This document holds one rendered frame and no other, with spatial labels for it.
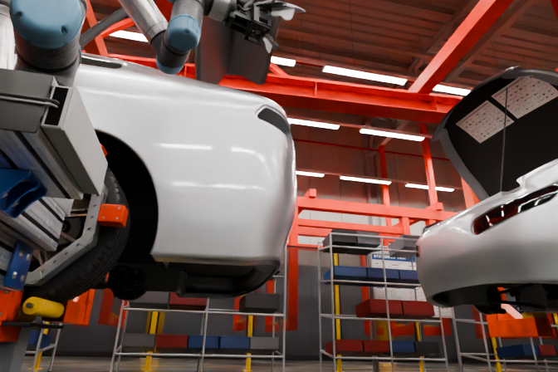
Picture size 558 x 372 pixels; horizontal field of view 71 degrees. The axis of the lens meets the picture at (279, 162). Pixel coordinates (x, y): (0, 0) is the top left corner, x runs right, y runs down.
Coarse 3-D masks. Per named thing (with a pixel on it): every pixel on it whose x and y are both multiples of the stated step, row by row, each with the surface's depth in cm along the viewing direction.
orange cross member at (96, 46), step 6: (90, 6) 300; (90, 12) 301; (90, 18) 302; (84, 24) 302; (90, 24) 303; (84, 30) 308; (90, 42) 320; (96, 42) 322; (102, 42) 336; (84, 48) 327; (90, 48) 327; (96, 48) 327; (102, 48) 337; (96, 54) 333; (102, 54) 338
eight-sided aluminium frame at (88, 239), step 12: (96, 204) 150; (96, 216) 148; (84, 228) 145; (96, 228) 150; (84, 240) 143; (96, 240) 149; (60, 252) 141; (72, 252) 141; (84, 252) 146; (48, 264) 138; (60, 264) 139; (36, 276) 136; (48, 276) 141
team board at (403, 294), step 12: (384, 252) 672; (372, 264) 658; (384, 264) 663; (396, 264) 668; (408, 264) 673; (372, 288) 640; (396, 288) 651; (420, 288) 660; (408, 300) 647; (420, 300) 652; (444, 312) 653; (456, 348) 636
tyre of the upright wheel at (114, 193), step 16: (112, 176) 164; (112, 192) 161; (128, 208) 177; (128, 224) 173; (112, 240) 155; (96, 256) 150; (112, 256) 162; (64, 272) 146; (80, 272) 147; (96, 272) 157; (32, 288) 142; (48, 288) 143; (64, 288) 145; (80, 288) 155
